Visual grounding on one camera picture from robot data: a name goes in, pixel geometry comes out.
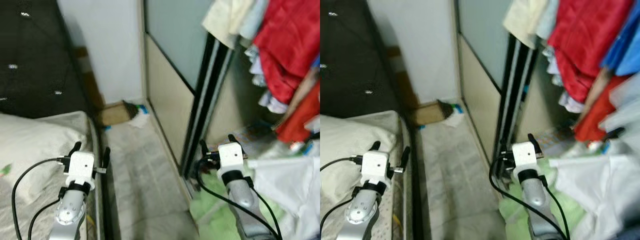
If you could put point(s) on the pale blue hanging garment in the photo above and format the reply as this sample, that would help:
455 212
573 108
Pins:
547 17
252 17

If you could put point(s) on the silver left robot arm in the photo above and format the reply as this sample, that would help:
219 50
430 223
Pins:
357 215
70 212

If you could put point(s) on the light green cloth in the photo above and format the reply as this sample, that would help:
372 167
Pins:
215 210
515 210

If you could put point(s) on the orange red garment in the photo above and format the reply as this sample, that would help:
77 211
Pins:
302 120
597 117

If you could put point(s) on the black tufted headboard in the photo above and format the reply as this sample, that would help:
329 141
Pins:
350 50
35 50

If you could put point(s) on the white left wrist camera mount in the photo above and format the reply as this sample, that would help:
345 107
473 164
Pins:
375 164
81 165

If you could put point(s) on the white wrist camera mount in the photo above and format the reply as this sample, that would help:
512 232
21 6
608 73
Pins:
81 165
231 155
375 164
524 153

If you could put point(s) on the white blue crumpled wrapper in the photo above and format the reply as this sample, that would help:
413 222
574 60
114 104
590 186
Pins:
140 117
454 117

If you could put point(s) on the wardrobe sliding door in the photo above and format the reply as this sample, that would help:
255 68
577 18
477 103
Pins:
170 100
480 100

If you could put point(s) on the red hanging garment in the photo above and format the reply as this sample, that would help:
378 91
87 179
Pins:
290 40
585 40

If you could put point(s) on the cream pillow with tree print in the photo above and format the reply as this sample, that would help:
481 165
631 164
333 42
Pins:
350 145
35 145

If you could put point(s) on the pale lilac garment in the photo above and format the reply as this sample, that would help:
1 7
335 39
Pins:
267 97
565 97

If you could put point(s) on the cream hanging garment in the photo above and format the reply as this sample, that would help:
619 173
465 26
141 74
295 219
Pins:
522 17
222 17

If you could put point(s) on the grey quilted mattress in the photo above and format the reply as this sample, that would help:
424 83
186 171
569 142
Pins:
385 120
75 122

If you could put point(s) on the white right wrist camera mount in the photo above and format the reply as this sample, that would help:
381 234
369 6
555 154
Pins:
524 153
231 155

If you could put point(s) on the brown cardboard box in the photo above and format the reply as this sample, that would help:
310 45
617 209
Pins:
115 114
427 114

